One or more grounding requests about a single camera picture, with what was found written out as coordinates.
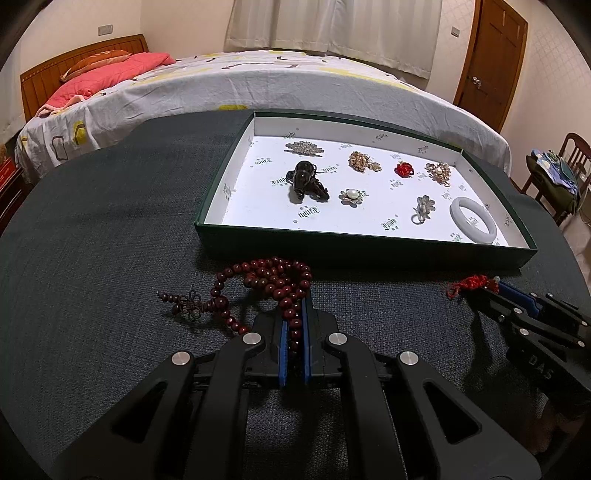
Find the red cord gold pendant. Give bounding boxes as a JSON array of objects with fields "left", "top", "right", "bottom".
[{"left": 446, "top": 275, "right": 500, "bottom": 299}]

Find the dark red bead necklace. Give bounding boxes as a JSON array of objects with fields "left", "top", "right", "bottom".
[{"left": 156, "top": 256, "right": 314, "bottom": 354}]

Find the gold pearl brooch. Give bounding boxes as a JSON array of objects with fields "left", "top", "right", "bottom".
[{"left": 425, "top": 162, "right": 452, "bottom": 187}]

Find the black bead pendant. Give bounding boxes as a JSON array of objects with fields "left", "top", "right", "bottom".
[{"left": 286, "top": 160, "right": 329, "bottom": 202}]

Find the red knot gold earring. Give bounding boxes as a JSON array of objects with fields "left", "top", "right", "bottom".
[{"left": 394, "top": 161, "right": 415, "bottom": 178}]

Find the rose gold rhinestone brooch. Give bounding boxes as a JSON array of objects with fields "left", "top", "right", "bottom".
[{"left": 349, "top": 151, "right": 382, "bottom": 173}]

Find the silver rhinestone hair clip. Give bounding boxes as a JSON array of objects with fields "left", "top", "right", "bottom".
[{"left": 284, "top": 140, "right": 325, "bottom": 157}]

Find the green jewelry tray box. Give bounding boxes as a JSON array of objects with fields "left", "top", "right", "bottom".
[{"left": 194, "top": 111, "right": 537, "bottom": 273}]

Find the white jade bangle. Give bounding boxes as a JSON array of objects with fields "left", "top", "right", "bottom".
[{"left": 450, "top": 197, "right": 498, "bottom": 245}]

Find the pile of clothes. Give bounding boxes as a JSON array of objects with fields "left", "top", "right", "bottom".
[{"left": 527, "top": 149, "right": 580, "bottom": 214}]

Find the small silver pearl brooch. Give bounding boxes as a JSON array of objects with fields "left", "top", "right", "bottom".
[{"left": 339, "top": 188, "right": 367, "bottom": 208}]

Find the wooden chair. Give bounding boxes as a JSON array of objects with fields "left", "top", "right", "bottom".
[{"left": 520, "top": 132, "right": 590, "bottom": 226}]

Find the dark green table cloth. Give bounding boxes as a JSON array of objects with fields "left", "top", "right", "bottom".
[{"left": 1, "top": 111, "right": 590, "bottom": 479}]

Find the brown wooden door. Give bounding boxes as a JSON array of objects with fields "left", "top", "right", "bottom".
[{"left": 454, "top": 0, "right": 528, "bottom": 132}]

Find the bed with patterned sheet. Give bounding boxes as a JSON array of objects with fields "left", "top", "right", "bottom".
[{"left": 15, "top": 50, "right": 512, "bottom": 183}]

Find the beige curtain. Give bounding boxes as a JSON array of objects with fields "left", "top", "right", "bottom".
[{"left": 224, "top": 0, "right": 442, "bottom": 79}]

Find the dark wooden nightstand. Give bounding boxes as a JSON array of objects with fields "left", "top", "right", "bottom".
[{"left": 0, "top": 136, "right": 33, "bottom": 233}]

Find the red box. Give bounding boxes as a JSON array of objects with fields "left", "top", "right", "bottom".
[{"left": 0, "top": 157, "right": 18, "bottom": 190}]

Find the pink pillow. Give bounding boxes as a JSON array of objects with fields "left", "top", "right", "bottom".
[{"left": 43, "top": 52, "right": 175, "bottom": 110}]

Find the orange patterned pillow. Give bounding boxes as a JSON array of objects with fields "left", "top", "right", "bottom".
[{"left": 60, "top": 50, "right": 131, "bottom": 83}]

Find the wooden headboard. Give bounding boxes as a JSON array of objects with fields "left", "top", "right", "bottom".
[{"left": 20, "top": 33, "right": 150, "bottom": 122}]

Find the wall outlet plate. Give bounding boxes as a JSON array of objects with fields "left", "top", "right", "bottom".
[{"left": 97, "top": 24, "right": 114, "bottom": 36}]

